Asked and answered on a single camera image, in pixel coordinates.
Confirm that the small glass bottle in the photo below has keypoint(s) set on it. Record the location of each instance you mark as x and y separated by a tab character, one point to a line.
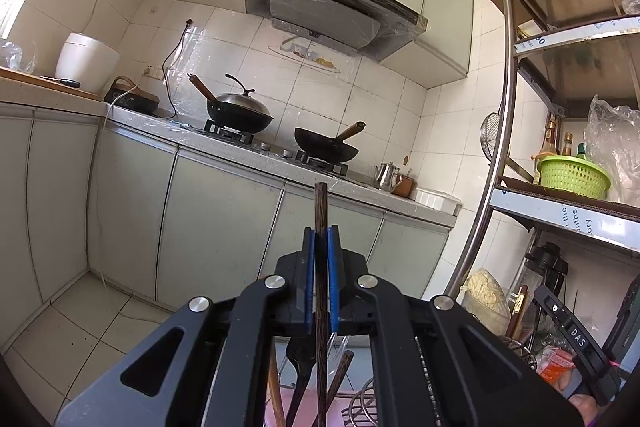
566	147

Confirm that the black electric pot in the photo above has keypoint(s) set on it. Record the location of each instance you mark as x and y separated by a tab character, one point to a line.
132	102

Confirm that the steel wok lid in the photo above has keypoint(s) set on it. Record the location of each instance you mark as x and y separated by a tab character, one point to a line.
242	102

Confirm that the black blender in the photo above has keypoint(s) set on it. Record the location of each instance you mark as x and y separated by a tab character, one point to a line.
547	267

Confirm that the bag of white food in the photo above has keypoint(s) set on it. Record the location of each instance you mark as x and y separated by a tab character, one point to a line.
487	297

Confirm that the amber glass bottle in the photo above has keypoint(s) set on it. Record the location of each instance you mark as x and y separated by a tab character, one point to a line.
550	139

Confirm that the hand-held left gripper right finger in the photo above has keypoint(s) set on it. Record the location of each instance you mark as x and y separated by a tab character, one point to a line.
333	277

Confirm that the white rectangular dish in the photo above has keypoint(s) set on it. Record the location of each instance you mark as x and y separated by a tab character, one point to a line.
435	201

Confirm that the white rice cooker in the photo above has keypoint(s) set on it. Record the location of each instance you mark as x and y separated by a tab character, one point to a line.
85	62

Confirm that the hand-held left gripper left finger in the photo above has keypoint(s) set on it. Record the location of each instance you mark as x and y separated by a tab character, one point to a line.
311	277

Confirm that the metal shelf rack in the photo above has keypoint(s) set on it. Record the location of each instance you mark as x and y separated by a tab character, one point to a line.
550	212

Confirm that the food print wall sticker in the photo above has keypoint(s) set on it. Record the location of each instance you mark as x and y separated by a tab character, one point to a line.
305	54

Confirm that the wooden cutting board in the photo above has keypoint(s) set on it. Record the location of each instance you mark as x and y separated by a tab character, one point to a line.
30	79

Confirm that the green plastic basket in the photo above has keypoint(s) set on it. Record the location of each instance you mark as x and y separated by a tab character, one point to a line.
575	179

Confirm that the gas stove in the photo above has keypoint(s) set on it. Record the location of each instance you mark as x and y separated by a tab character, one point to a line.
280	152

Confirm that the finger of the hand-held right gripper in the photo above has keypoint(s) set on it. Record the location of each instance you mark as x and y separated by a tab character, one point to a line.
557	314

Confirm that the orange packet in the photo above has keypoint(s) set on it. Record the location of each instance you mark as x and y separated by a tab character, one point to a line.
552	369

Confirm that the white base cabinets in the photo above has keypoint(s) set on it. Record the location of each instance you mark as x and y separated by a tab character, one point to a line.
215	217

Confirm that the large clear plastic bag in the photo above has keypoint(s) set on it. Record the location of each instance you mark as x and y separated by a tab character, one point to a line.
615	137

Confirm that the dark brown wooden chopstick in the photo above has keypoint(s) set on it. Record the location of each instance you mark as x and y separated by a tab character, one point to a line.
321	207
340	369

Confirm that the range hood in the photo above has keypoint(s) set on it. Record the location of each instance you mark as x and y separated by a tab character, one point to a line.
325	14

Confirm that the person's right hand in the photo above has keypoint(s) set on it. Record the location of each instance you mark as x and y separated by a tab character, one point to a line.
582	409

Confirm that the light wooden chopstick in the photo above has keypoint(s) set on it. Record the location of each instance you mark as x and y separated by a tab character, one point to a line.
276	392

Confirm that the steel kettle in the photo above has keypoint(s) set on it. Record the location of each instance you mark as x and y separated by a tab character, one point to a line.
386	179

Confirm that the brown cup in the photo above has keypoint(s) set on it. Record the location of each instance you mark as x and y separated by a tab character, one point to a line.
404	189

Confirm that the black plastic spoon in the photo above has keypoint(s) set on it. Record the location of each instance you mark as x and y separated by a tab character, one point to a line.
300	359

